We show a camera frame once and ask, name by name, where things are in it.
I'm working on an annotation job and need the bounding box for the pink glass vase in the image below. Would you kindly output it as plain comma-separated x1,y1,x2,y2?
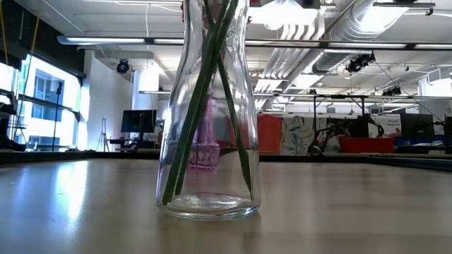
188,97,222,171

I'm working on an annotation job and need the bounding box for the black computer monitor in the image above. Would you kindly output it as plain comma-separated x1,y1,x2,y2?
400,112,436,140
120,109,158,143

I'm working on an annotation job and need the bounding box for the black pole stand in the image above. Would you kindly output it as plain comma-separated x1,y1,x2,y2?
51,80,64,152

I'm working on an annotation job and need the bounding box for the black track light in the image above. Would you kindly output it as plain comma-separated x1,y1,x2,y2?
345,52,376,74
381,86,403,97

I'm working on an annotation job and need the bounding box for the floral print cloth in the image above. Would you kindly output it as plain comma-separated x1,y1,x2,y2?
280,116,342,156

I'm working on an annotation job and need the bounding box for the red plastic bin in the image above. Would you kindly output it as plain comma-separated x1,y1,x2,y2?
338,136,396,155

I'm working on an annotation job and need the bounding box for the long ceiling light bar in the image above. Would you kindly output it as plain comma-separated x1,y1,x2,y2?
56,35,452,51

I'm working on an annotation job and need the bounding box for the orange red panel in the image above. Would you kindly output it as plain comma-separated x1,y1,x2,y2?
256,114,284,155

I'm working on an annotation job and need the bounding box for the black aluminium frame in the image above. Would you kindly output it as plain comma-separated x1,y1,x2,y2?
0,150,452,173

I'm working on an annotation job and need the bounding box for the dark tulip green stem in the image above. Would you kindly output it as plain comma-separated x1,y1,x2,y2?
174,0,240,197
161,0,234,206
203,0,254,202

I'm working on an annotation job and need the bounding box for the black ceiling spotlight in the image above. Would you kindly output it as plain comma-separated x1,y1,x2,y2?
115,58,131,75

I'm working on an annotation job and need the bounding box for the clear glass vase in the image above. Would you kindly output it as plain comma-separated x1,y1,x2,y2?
155,0,262,222

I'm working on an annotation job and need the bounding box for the silver ventilation duct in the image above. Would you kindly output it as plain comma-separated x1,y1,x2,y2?
312,0,412,73

